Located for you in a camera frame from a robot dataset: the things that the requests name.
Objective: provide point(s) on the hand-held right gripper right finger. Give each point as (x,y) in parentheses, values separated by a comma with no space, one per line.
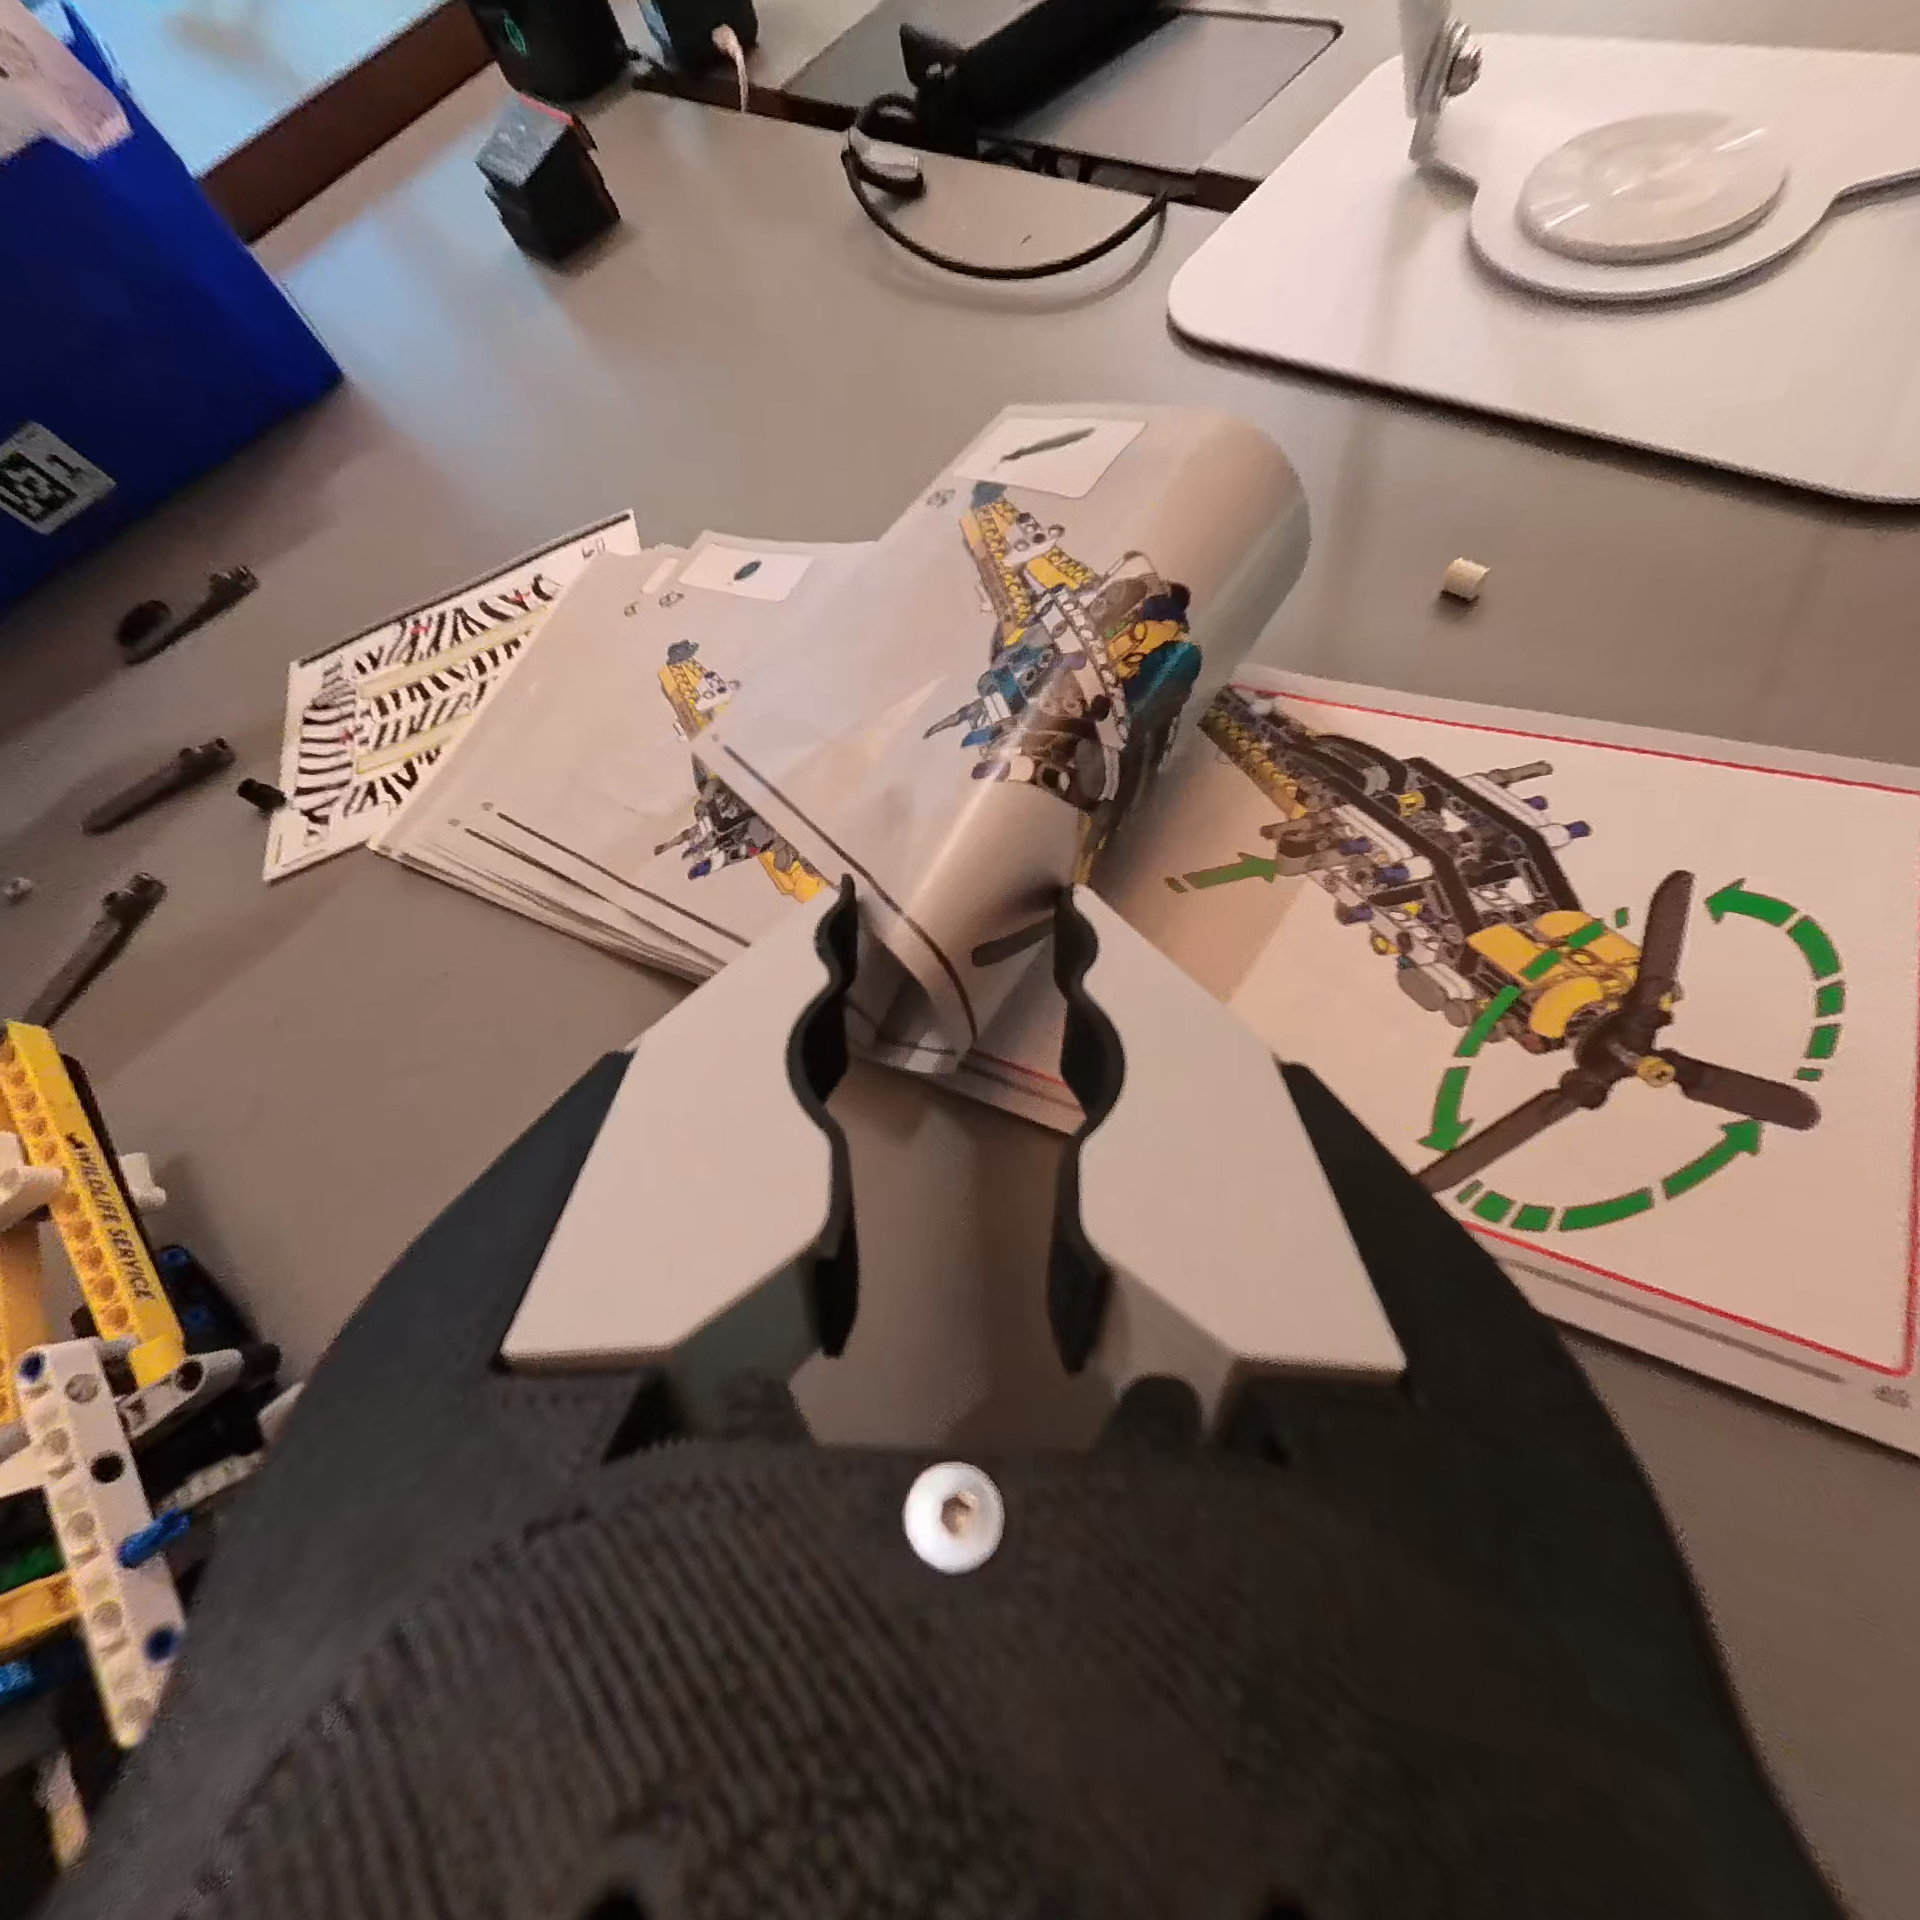
(1215,1201)

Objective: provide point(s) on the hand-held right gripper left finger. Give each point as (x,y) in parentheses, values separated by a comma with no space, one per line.
(692,1184)

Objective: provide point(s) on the lego instruction booklet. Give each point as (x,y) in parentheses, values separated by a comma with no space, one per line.
(1770,1319)

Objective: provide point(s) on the small black lego pin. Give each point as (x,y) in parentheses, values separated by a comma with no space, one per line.
(261,797)

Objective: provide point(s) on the partly built lego model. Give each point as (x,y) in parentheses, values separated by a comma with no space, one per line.
(112,1277)

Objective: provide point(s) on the long black lego axle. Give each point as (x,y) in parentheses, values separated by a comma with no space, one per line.
(100,950)

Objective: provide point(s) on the black lego axle piece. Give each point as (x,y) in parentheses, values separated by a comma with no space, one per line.
(158,785)

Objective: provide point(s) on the small white lego piece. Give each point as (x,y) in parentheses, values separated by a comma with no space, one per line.
(1463,581)

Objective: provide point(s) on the black lego connector piece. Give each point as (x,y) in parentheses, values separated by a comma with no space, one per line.
(189,613)

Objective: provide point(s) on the zebra striped sticker sheet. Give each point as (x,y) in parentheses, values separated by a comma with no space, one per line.
(405,675)

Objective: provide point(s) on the silver monitor stand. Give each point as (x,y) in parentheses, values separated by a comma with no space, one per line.
(1349,299)

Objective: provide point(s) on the blue plastic bin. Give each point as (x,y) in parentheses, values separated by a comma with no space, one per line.
(150,346)

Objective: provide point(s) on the black battery cube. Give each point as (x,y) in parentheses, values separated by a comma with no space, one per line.
(541,38)
(698,30)
(548,181)

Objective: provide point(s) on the white paper bags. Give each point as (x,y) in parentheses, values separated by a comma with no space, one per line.
(44,75)

